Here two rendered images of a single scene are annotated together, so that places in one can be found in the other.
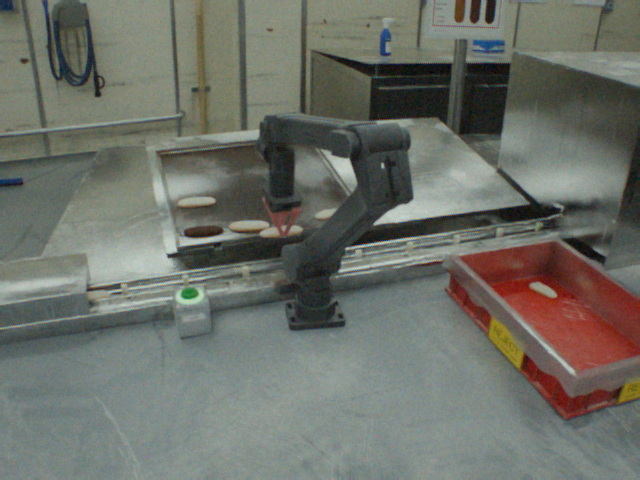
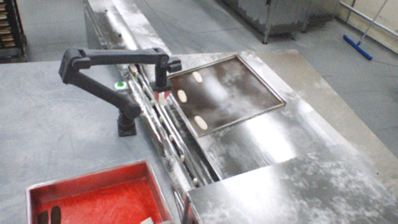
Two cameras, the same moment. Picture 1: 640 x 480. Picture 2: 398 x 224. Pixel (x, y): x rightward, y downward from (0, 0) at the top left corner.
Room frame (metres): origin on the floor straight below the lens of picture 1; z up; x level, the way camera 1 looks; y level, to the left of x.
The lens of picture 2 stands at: (1.20, -1.27, 1.98)
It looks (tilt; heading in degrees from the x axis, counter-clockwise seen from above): 39 degrees down; 80
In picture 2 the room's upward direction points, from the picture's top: 7 degrees clockwise
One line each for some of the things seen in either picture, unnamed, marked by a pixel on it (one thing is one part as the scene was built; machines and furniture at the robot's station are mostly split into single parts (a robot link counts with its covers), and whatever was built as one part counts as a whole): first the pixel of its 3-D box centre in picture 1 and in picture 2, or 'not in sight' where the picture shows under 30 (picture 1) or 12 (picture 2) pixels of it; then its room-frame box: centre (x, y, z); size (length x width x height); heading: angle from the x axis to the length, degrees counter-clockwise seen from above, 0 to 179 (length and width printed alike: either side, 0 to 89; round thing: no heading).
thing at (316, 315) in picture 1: (315, 301); (126, 121); (1.05, 0.01, 0.86); 0.12 x 0.09 x 0.08; 100
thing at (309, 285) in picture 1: (308, 265); (129, 107); (1.07, 0.02, 0.94); 0.09 x 0.05 x 0.10; 26
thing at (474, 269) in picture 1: (561, 312); (99, 211); (1.00, -0.51, 0.88); 0.49 x 0.34 x 0.10; 18
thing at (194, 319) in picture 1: (192, 317); (121, 93); (1.01, 0.26, 0.84); 0.08 x 0.08 x 0.11; 20
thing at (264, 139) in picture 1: (273, 139); (168, 61); (1.25, 0.11, 1.15); 0.11 x 0.09 x 0.12; 26
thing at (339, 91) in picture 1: (464, 122); not in sight; (3.88, -0.97, 0.51); 1.93 x 1.05 x 1.02; 110
